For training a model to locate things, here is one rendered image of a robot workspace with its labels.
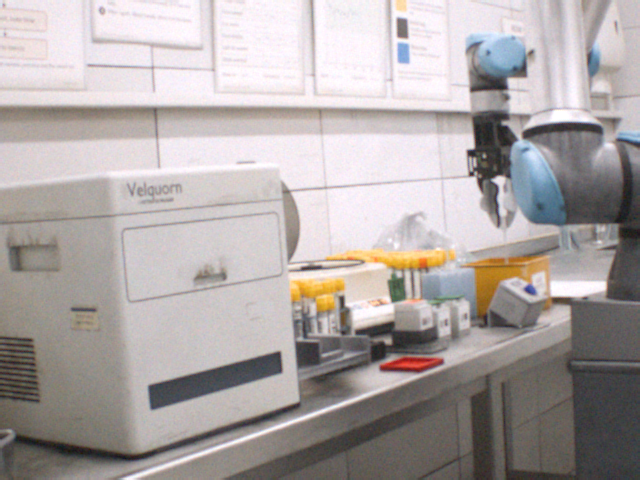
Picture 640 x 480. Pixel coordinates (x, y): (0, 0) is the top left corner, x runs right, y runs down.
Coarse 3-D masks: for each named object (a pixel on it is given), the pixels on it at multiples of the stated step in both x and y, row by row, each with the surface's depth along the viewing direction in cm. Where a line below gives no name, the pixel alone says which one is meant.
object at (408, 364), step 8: (400, 360) 150; (408, 360) 151; (416, 360) 150; (424, 360) 149; (432, 360) 148; (440, 360) 147; (384, 368) 146; (392, 368) 145; (400, 368) 144; (408, 368) 143; (416, 368) 142; (424, 368) 143
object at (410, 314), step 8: (400, 304) 160; (408, 304) 159; (416, 304) 159; (424, 304) 161; (400, 312) 160; (408, 312) 159; (416, 312) 158; (424, 312) 159; (400, 320) 160; (408, 320) 159; (416, 320) 158; (424, 320) 159; (432, 320) 161; (400, 328) 160; (408, 328) 159; (416, 328) 158; (424, 328) 159
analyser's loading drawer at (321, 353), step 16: (320, 336) 137; (336, 336) 136; (352, 336) 141; (304, 352) 133; (320, 352) 132; (336, 352) 135; (352, 352) 140; (368, 352) 140; (304, 368) 130; (320, 368) 131; (336, 368) 134
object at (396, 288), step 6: (390, 276) 162; (396, 276) 163; (390, 282) 161; (396, 282) 162; (402, 282) 163; (390, 288) 161; (396, 288) 162; (402, 288) 163; (390, 294) 160; (396, 294) 162; (402, 294) 163; (390, 300) 161; (396, 300) 161; (402, 300) 162
